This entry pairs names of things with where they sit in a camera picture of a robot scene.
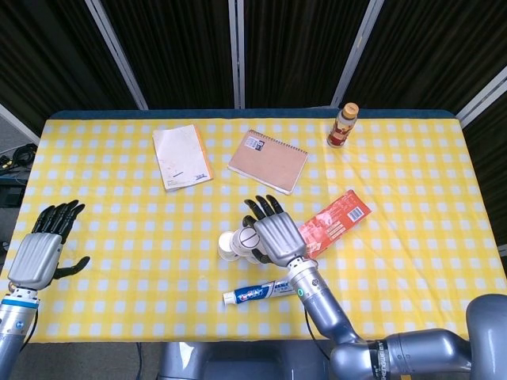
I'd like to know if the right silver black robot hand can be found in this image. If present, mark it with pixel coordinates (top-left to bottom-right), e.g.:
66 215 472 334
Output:
242 194 308 268

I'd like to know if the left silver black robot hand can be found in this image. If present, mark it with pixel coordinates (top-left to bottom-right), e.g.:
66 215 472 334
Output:
6 199 91 291

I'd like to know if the white paper cup with line mark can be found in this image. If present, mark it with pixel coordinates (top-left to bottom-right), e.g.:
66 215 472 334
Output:
236 226 261 257

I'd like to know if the orange cardboard box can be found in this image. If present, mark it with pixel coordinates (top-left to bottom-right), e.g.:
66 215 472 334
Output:
296 188 374 260

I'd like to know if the blue white toothpaste tube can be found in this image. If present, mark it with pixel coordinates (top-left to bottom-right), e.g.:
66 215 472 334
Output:
222 276 293 306

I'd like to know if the black equipment box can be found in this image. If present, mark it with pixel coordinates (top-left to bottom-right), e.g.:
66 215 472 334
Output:
0 177 27 210

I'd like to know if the brown spiral notebook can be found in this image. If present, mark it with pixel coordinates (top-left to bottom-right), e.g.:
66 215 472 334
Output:
227 128 310 196

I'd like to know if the yellow checked tablecloth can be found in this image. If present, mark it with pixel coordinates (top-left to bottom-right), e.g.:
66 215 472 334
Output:
0 117 507 344

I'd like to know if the red labelled drink bottle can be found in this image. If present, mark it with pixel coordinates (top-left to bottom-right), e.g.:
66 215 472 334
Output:
326 102 360 149

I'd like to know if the white booklet with orange spine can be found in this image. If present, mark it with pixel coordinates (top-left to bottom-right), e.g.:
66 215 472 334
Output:
152 123 215 193

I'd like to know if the grey robot torso base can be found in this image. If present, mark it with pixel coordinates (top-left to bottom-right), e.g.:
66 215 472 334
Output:
157 340 334 380

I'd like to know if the black fabric partition panel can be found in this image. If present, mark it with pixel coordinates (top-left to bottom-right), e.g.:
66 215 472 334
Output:
101 0 239 111
346 0 507 115
462 89 507 247
0 0 139 124
243 0 372 109

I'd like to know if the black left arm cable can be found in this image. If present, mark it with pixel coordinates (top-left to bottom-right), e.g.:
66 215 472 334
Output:
4 310 41 380

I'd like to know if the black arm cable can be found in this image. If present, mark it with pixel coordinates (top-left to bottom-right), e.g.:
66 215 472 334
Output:
4 310 41 380
302 303 332 359

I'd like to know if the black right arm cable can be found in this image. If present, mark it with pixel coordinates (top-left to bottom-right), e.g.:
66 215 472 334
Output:
302 303 332 359

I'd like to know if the black cable bundle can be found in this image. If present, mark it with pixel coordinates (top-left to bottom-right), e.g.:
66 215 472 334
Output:
0 142 39 172

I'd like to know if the silver partition frame post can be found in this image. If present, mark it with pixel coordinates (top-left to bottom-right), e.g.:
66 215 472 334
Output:
227 0 246 110
455 65 507 128
330 0 384 108
0 102 41 146
84 0 149 111

